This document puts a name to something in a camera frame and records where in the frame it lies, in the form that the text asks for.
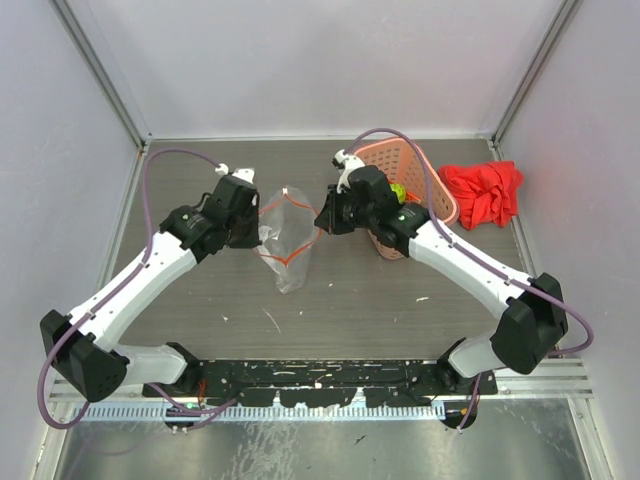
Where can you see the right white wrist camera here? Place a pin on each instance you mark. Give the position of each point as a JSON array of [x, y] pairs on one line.
[[345, 163]]

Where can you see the toy watermelon slice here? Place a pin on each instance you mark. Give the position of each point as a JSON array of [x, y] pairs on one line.
[[411, 198]]

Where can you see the pink plastic basket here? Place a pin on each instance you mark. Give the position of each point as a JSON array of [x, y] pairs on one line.
[[415, 185]]

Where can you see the clear orange zip top bag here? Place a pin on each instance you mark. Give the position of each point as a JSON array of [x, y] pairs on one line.
[[287, 233]]

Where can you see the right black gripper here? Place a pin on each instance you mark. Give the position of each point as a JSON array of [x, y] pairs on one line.
[[329, 219]]

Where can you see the red crumpled cloth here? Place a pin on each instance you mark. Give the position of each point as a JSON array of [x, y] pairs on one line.
[[485, 193]]

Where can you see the green toy custard apple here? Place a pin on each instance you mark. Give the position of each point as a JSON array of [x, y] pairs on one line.
[[400, 192]]

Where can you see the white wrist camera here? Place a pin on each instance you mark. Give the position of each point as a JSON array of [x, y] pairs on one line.
[[345, 163], [245, 174]]

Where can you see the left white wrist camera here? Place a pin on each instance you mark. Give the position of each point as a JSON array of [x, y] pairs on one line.
[[245, 174]]

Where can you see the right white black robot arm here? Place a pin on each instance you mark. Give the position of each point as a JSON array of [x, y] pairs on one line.
[[530, 320]]

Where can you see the grey slotted cable duct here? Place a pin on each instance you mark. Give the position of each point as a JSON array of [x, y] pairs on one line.
[[358, 411]]

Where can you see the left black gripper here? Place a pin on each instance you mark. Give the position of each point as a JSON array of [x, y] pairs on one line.
[[252, 239]]

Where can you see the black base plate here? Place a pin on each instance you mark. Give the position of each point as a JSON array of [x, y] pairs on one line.
[[320, 384]]

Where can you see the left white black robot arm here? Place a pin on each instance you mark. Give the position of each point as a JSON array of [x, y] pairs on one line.
[[84, 344]]

